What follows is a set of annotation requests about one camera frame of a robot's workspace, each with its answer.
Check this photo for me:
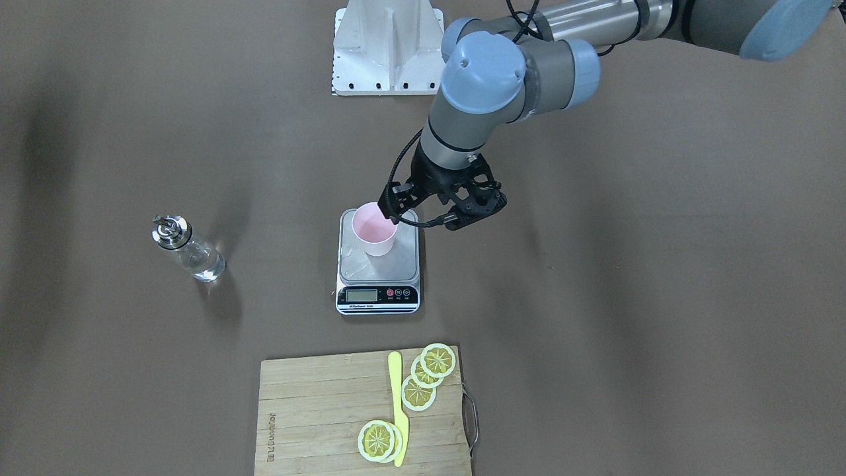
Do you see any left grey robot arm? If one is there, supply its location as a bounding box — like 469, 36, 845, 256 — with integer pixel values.
377, 1, 844, 230

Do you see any glass sauce bottle metal spout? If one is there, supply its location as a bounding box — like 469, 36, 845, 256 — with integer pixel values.
151, 215, 227, 282

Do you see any digital kitchen scale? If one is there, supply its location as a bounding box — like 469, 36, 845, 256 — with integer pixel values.
335, 208, 421, 315

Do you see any pink plastic cup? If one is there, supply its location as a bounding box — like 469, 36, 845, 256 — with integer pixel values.
352, 202, 399, 257

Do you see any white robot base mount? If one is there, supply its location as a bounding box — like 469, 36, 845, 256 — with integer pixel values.
330, 1, 445, 97

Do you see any lemon slice lowest of three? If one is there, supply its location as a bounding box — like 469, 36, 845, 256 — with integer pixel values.
400, 376, 436, 412

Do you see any yellow plastic knife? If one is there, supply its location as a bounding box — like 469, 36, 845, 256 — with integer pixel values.
387, 350, 410, 467

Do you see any lemon slice near knife tip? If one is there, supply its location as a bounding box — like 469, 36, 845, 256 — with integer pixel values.
357, 419, 404, 463

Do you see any lemon slice middle of three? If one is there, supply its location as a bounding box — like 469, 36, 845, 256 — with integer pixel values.
410, 355, 443, 389

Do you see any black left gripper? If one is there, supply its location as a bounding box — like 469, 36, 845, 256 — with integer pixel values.
383, 144, 495, 223

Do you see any wooden cutting board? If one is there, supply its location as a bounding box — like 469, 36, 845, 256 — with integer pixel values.
254, 350, 477, 475

